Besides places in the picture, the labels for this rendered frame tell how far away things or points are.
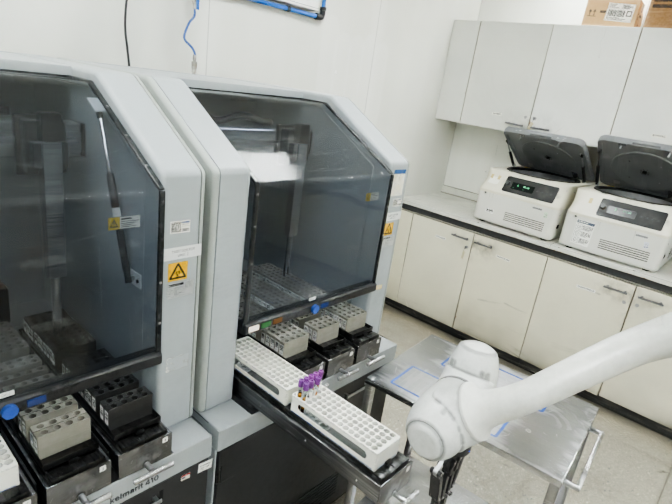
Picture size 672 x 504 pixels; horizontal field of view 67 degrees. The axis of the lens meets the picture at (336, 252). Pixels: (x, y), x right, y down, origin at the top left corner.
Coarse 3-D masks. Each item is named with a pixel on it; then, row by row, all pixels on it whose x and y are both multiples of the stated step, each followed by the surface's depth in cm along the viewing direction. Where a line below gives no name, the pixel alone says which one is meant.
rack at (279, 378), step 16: (240, 352) 153; (256, 352) 155; (272, 352) 156; (240, 368) 152; (256, 368) 146; (272, 368) 147; (288, 368) 148; (272, 384) 142; (288, 384) 141; (288, 400) 140
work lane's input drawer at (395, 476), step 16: (240, 384) 150; (256, 400) 145; (272, 400) 142; (272, 416) 141; (288, 416) 137; (288, 432) 138; (304, 432) 133; (320, 432) 131; (320, 448) 130; (336, 448) 127; (336, 464) 127; (352, 464) 123; (384, 464) 123; (400, 464) 124; (352, 480) 123; (368, 480) 120; (384, 480) 119; (400, 480) 125; (368, 496) 121; (384, 496) 121; (400, 496) 123; (416, 496) 124
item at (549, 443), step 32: (416, 352) 177; (448, 352) 181; (384, 384) 156; (416, 384) 158; (544, 416) 151; (576, 416) 153; (512, 448) 135; (544, 448) 137; (576, 448) 139; (416, 480) 194
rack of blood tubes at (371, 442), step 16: (320, 400) 136; (336, 400) 137; (304, 416) 135; (320, 416) 130; (336, 416) 130; (352, 416) 133; (368, 416) 132; (336, 432) 133; (352, 432) 126; (368, 432) 126; (384, 432) 127; (352, 448) 128; (368, 448) 121; (384, 448) 121; (368, 464) 122
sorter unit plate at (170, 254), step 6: (186, 246) 122; (192, 246) 123; (198, 246) 124; (168, 252) 118; (174, 252) 120; (180, 252) 121; (186, 252) 122; (192, 252) 124; (198, 252) 125; (168, 258) 119; (174, 258) 120; (180, 258) 122
